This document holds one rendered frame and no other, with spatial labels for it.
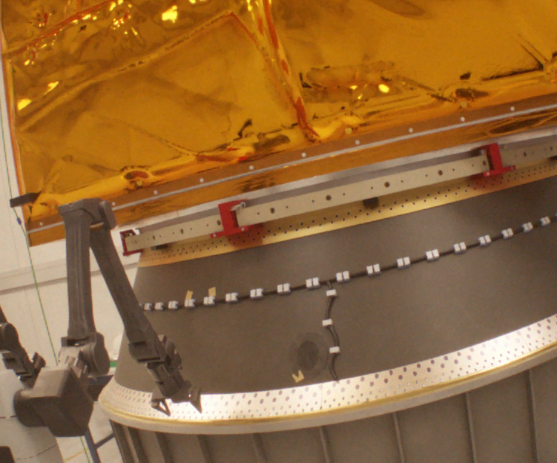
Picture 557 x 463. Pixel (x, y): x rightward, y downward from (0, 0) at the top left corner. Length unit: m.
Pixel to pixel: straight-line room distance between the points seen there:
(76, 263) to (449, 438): 1.04
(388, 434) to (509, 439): 0.36
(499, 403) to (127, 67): 1.47
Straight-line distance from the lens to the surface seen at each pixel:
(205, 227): 2.53
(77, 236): 1.98
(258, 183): 2.52
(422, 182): 2.38
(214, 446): 2.44
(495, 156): 2.47
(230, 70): 2.52
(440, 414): 2.23
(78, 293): 1.94
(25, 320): 9.78
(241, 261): 2.48
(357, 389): 2.22
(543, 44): 2.34
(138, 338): 2.20
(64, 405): 1.73
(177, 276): 2.66
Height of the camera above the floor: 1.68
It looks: level
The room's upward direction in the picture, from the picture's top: 13 degrees counter-clockwise
